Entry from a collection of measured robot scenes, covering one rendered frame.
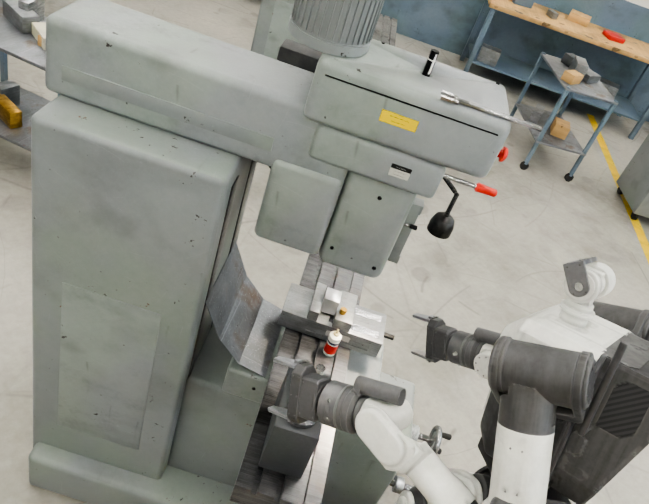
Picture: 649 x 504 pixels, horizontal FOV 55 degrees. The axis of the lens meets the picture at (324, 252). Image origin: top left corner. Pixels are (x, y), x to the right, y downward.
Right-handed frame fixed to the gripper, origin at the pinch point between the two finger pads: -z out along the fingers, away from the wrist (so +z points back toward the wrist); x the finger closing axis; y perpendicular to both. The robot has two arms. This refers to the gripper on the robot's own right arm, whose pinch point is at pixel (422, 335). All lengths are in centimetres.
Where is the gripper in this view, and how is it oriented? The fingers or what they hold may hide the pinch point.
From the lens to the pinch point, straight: 176.6
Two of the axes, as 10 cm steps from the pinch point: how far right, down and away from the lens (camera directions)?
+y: -7.0, 1.5, -6.9
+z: 7.1, 1.7, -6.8
